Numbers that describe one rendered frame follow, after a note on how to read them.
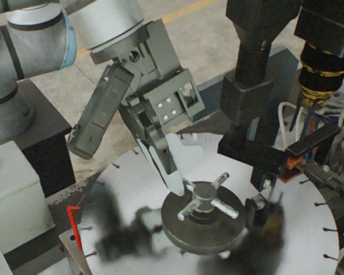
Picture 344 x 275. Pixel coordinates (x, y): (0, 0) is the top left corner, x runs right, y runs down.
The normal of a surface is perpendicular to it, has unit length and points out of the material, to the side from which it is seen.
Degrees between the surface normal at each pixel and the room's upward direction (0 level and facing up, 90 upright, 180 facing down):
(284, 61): 90
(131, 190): 0
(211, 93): 90
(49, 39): 85
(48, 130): 0
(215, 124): 0
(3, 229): 90
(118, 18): 61
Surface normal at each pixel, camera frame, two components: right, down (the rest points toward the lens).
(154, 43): 0.32, 0.25
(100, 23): -0.11, 0.47
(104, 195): -0.05, -0.66
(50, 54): 0.39, 0.61
